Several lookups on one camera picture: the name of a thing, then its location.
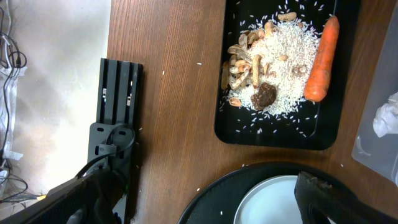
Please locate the clear plastic bin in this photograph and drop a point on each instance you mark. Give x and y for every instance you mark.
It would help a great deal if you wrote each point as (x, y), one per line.
(380, 154)

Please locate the round black serving tray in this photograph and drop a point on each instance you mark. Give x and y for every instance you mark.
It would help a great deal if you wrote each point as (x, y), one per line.
(220, 200)

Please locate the white tissue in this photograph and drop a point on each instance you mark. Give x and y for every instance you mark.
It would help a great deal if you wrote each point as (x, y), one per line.
(385, 121)

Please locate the grey plate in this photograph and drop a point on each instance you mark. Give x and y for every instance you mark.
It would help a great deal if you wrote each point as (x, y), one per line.
(271, 201)

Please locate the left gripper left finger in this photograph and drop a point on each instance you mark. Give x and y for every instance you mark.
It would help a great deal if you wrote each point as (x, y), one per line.
(89, 199)

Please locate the black rectangular tray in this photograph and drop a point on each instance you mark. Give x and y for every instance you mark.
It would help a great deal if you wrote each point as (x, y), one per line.
(310, 125)

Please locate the brown food scrap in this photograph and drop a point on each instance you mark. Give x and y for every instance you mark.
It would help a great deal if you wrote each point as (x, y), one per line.
(265, 96)

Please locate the pile of rice and shells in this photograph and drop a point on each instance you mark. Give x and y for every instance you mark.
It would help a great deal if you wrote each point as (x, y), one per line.
(279, 51)

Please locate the orange carrot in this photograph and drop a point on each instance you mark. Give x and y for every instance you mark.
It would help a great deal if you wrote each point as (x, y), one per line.
(320, 76)

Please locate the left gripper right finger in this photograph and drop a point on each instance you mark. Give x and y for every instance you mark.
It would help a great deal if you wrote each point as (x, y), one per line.
(321, 202)

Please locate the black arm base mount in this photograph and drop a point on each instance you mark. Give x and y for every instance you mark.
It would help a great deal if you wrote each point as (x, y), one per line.
(113, 134)

